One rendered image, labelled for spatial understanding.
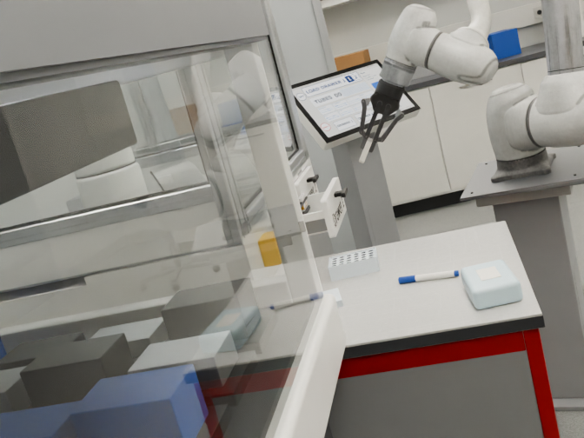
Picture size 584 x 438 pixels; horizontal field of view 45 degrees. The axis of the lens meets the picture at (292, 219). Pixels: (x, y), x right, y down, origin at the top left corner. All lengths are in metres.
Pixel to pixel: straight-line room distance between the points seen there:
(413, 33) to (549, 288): 0.96
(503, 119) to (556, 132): 0.18
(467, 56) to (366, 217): 1.27
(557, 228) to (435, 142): 2.77
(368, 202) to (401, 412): 1.63
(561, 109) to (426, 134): 2.90
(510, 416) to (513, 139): 1.02
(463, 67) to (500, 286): 0.67
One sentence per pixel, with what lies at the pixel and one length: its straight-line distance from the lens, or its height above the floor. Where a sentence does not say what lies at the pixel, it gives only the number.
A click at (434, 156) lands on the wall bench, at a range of 5.03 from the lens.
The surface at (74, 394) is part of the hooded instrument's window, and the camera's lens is 0.49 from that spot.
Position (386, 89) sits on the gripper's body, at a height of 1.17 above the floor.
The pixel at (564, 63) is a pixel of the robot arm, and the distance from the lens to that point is 2.18.
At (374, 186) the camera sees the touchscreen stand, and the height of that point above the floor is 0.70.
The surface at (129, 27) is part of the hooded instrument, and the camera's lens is 0.66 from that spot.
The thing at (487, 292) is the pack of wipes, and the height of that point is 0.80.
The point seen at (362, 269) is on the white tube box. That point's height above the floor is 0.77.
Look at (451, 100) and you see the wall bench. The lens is 5.00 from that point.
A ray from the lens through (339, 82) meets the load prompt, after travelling 3.00.
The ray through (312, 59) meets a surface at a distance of 3.65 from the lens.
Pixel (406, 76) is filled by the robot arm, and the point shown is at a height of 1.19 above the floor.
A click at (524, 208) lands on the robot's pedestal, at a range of 2.32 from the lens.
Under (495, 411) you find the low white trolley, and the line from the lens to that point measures 1.49.
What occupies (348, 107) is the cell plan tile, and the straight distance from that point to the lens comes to 2.91.
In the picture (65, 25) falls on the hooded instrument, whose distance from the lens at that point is 0.56.
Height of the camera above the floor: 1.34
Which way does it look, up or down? 13 degrees down
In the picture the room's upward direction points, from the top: 15 degrees counter-clockwise
